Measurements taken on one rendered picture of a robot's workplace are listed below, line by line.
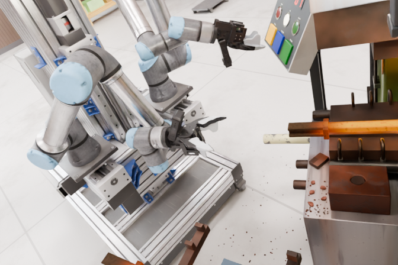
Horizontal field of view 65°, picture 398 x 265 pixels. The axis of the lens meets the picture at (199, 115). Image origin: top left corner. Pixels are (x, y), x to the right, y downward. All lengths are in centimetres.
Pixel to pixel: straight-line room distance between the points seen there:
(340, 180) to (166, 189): 137
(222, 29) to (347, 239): 75
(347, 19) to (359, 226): 45
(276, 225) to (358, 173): 116
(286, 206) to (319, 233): 113
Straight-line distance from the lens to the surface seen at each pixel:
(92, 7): 782
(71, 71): 98
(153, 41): 120
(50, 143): 126
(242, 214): 200
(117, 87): 114
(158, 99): 160
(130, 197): 154
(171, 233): 178
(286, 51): 125
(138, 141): 108
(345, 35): 66
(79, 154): 145
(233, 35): 115
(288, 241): 186
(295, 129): 88
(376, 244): 87
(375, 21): 65
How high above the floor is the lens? 158
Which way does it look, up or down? 34 degrees down
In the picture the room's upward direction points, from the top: 22 degrees counter-clockwise
